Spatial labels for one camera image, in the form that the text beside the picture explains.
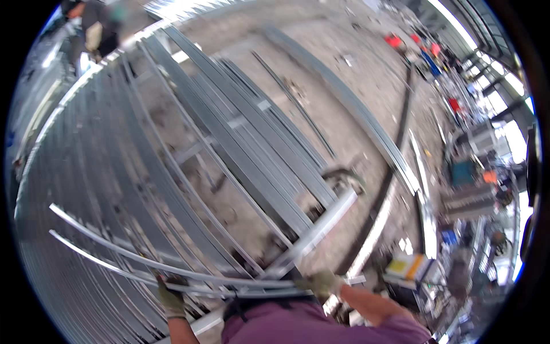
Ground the thin dark metal bar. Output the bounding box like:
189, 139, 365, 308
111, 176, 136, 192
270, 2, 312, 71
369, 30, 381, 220
251, 51, 337, 159

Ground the cluttered work table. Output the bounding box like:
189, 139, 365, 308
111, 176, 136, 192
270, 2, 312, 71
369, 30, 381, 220
438, 120, 523, 302

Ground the teal machine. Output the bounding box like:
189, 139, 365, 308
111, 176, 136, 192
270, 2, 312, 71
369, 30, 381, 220
450, 158, 478, 186

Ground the person's body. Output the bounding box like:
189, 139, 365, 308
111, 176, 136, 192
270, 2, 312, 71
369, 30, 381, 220
221, 296, 433, 344

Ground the person's right hand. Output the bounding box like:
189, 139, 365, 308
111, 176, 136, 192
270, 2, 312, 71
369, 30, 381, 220
296, 270, 345, 302

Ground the stack of long metal studs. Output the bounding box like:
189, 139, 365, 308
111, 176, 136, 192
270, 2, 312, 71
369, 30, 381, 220
142, 25, 340, 238

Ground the large steel stud frame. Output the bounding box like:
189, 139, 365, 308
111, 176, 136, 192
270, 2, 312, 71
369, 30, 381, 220
13, 19, 359, 344

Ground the black hose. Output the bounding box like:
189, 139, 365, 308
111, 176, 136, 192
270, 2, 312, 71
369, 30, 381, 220
335, 64, 417, 276

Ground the shiny metal rail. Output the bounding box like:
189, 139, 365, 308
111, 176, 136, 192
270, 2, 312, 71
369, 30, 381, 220
407, 128, 439, 259

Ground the long metal track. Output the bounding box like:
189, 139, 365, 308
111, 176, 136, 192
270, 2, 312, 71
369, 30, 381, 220
261, 25, 423, 195

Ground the short bright metal stud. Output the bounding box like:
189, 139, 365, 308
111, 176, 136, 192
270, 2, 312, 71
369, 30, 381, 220
258, 188, 358, 280

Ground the long thin metal channel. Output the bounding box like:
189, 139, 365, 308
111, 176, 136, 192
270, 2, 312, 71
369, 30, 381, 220
48, 203, 367, 299

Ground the white metal strip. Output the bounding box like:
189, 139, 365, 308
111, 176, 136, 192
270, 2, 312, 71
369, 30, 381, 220
346, 184, 399, 278

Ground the person's left hand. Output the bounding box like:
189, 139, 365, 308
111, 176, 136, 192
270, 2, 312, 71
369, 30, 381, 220
156, 275, 189, 319

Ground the yellow and white box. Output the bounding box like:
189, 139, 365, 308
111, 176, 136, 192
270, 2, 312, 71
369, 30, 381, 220
384, 253, 435, 285

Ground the row of windows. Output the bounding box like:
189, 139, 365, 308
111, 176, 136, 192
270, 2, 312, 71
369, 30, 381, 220
427, 0, 538, 164

